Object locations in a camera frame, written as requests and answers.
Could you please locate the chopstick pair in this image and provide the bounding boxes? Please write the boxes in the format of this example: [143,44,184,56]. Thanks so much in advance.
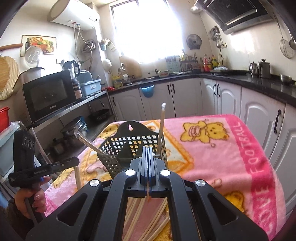
[157,102,166,155]
[123,197,147,240]
[74,166,82,191]
[74,130,106,156]
[139,198,170,241]

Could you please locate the steel stacked pots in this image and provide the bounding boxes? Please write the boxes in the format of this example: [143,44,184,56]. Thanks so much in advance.
[61,116,88,140]

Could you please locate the fruit picture on wall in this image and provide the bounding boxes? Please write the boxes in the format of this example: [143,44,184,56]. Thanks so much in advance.
[20,35,57,57]

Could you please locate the blue plastic storage box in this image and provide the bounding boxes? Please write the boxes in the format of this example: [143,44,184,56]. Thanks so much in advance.
[80,79,101,97]

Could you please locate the steel kettle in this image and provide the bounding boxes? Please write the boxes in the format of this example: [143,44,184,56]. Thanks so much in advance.
[249,62,259,77]

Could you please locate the wrapped chopstick pair leaning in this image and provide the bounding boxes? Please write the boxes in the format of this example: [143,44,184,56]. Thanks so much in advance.
[74,130,106,156]

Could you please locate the blue hanging bin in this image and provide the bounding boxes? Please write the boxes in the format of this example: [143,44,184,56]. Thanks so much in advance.
[139,85,154,98]

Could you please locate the dark green utensil basket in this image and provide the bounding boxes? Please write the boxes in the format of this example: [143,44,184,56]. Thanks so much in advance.
[97,121,168,178]

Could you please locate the white water heater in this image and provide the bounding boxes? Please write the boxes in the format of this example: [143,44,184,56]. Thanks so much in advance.
[47,0,100,31]

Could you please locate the black wok pan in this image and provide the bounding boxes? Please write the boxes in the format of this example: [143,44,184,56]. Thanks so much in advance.
[89,108,110,122]

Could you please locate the pink cartoon bear blanket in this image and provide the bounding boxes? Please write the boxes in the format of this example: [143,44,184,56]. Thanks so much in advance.
[45,114,286,240]

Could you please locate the wall mounted small fan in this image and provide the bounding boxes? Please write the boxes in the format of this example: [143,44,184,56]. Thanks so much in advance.
[186,34,202,50]

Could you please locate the red plastic bucket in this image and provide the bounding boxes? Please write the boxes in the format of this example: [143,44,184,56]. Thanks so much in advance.
[0,106,10,132]

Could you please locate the wrapped chopstick pair upright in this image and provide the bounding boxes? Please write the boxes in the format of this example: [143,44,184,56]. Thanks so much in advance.
[157,102,166,155]

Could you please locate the black range hood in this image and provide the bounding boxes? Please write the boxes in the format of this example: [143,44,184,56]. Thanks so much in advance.
[195,0,272,35]

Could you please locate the hanging wire skimmer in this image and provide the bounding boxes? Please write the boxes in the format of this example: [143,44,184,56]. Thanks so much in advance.
[273,14,295,59]

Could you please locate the person's left hand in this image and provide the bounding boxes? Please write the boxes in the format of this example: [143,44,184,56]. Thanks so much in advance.
[14,176,52,219]

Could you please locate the black microwave oven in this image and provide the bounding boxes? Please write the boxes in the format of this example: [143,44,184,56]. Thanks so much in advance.
[22,70,77,125]

